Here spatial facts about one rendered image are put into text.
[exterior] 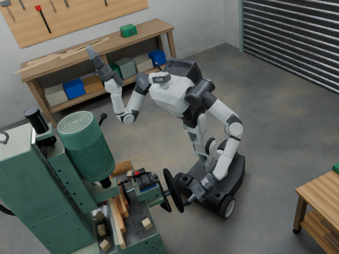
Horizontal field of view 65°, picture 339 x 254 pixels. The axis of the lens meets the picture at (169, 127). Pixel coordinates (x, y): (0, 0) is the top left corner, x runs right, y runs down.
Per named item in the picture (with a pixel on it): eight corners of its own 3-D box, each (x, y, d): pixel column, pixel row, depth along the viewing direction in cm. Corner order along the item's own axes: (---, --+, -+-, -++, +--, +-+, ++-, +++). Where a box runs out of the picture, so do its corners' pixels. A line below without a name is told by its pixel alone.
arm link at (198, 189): (205, 204, 158) (220, 191, 156) (198, 201, 150) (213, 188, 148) (193, 187, 165) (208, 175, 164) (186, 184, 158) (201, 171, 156)
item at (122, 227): (125, 231, 140) (123, 227, 137) (122, 233, 139) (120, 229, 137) (106, 160, 185) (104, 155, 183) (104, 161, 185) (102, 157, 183)
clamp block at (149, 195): (162, 196, 157) (159, 186, 151) (140, 205, 154) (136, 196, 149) (155, 179, 168) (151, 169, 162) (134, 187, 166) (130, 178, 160)
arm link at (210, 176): (217, 186, 160) (231, 173, 158) (214, 187, 150) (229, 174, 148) (205, 172, 164) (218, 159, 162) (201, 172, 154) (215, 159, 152)
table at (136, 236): (178, 232, 141) (176, 226, 137) (122, 257, 135) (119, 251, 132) (145, 160, 187) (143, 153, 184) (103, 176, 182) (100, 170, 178)
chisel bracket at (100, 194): (121, 195, 148) (117, 185, 143) (97, 205, 145) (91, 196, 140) (119, 186, 154) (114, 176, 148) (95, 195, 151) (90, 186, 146)
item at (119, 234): (126, 248, 133) (123, 243, 129) (122, 249, 132) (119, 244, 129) (106, 169, 179) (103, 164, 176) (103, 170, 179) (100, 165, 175)
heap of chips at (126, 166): (133, 169, 174) (131, 165, 172) (112, 177, 172) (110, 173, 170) (129, 160, 181) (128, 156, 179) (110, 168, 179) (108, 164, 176)
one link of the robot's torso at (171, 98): (180, 82, 201) (158, 50, 173) (220, 91, 181) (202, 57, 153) (161, 115, 195) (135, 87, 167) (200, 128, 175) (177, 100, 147)
